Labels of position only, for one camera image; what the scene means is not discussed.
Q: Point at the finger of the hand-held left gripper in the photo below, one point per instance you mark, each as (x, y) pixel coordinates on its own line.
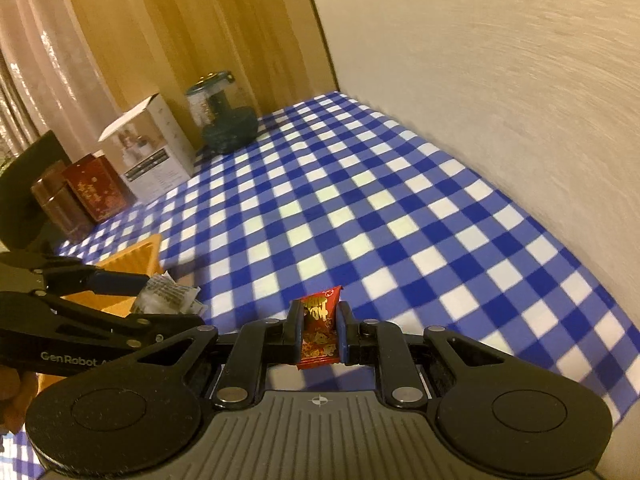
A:
(100, 325)
(120, 284)

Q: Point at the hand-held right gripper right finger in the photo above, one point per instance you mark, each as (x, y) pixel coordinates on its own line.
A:
(342, 332)

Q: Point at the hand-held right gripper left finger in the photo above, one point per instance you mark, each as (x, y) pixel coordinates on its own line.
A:
(298, 332)

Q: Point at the red packet with cartoon print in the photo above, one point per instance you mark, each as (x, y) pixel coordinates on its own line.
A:
(317, 330)

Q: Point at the orange plastic tray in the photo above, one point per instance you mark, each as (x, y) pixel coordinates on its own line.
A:
(135, 257)

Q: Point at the clear snack packet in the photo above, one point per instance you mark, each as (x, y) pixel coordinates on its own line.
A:
(165, 295)

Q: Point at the person's left hand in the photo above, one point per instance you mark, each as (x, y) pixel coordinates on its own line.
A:
(12, 395)

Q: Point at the red patterned tin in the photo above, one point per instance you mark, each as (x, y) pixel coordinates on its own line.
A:
(97, 190)

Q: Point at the brown wooden box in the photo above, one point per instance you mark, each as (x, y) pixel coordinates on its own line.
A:
(60, 205)

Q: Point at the blue white checked tablecloth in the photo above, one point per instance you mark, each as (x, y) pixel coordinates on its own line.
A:
(375, 210)

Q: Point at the white product box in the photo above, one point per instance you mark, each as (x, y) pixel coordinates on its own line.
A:
(150, 155)

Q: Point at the glass jar with dark contents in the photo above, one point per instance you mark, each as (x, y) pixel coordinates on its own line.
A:
(225, 125)

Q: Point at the pale curtain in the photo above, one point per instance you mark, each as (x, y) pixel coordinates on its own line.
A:
(45, 50)

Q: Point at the wooden panel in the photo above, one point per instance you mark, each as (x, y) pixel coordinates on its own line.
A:
(225, 25)

